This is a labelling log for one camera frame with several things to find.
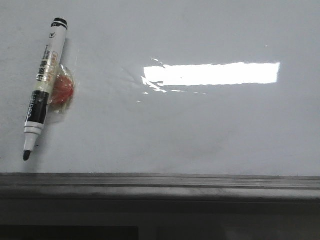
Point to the red magnet taped to marker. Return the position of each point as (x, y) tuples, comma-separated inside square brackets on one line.
[(63, 91)]

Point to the black white whiteboard marker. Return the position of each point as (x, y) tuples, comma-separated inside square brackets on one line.
[(45, 81)]

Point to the white whiteboard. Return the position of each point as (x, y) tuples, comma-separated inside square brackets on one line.
[(218, 87)]

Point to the grey aluminium whiteboard frame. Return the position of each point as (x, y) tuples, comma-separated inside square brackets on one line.
[(140, 186)]

